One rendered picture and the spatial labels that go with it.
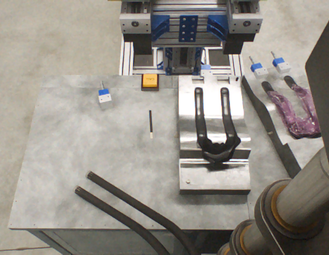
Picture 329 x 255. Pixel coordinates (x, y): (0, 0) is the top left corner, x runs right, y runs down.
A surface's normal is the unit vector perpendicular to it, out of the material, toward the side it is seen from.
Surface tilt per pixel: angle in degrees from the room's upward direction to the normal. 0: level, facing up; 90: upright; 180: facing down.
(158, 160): 0
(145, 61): 0
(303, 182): 90
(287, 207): 90
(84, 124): 0
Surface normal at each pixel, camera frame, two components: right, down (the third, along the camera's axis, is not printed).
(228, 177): 0.00, -0.50
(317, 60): -1.00, 0.00
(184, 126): 0.00, -0.85
